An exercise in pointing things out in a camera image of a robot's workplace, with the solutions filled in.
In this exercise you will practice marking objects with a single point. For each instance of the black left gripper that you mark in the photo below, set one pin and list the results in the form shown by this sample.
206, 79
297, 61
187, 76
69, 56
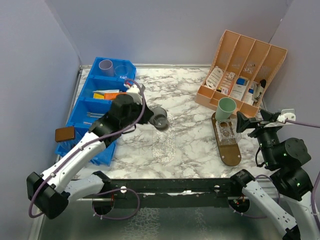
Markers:
147, 113

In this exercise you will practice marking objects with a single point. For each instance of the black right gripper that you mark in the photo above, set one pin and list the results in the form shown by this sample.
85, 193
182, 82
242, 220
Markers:
243, 122

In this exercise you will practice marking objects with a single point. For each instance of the dark blue plastic cup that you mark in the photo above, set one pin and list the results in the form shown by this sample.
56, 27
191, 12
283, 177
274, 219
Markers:
159, 118

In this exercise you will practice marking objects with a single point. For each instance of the clear square toothbrush holder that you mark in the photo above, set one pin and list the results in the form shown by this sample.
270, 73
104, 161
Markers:
227, 131

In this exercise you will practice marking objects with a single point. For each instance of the green plastic cup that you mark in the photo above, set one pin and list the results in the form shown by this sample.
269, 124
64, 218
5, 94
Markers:
225, 108

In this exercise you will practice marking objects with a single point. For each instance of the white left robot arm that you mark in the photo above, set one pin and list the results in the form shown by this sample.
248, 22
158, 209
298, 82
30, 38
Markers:
52, 190

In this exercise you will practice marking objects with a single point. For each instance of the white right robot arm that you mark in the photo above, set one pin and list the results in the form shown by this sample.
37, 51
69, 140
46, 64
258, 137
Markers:
285, 159

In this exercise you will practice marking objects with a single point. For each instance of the brown oval wooden tray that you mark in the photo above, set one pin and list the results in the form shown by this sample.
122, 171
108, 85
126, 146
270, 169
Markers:
230, 154

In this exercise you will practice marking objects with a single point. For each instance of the white blue box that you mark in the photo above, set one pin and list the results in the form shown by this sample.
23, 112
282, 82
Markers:
242, 81

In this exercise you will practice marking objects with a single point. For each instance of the clear plastic cup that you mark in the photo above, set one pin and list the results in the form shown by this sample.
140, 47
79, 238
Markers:
121, 71

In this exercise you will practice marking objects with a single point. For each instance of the lilac plastic cup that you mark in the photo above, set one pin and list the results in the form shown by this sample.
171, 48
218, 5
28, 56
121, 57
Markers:
107, 68

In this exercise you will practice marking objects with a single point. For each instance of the peach compartment organizer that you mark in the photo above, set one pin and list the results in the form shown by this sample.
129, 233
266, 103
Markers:
240, 56

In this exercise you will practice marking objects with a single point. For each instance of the white oval soap packet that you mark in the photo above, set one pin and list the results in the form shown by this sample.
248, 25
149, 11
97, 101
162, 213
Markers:
214, 78

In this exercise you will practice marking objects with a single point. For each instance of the brown lid clear box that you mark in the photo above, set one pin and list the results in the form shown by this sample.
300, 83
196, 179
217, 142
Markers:
67, 137

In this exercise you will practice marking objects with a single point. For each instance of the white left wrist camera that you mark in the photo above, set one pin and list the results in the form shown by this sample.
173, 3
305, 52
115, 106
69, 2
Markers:
135, 92

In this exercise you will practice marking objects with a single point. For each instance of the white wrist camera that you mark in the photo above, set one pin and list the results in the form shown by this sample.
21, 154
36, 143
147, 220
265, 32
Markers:
285, 116
135, 92

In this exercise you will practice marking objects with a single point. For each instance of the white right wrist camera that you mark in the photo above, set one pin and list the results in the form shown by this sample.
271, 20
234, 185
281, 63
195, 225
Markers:
285, 116

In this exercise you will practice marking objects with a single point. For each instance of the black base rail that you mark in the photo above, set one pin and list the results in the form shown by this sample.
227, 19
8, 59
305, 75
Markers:
167, 192

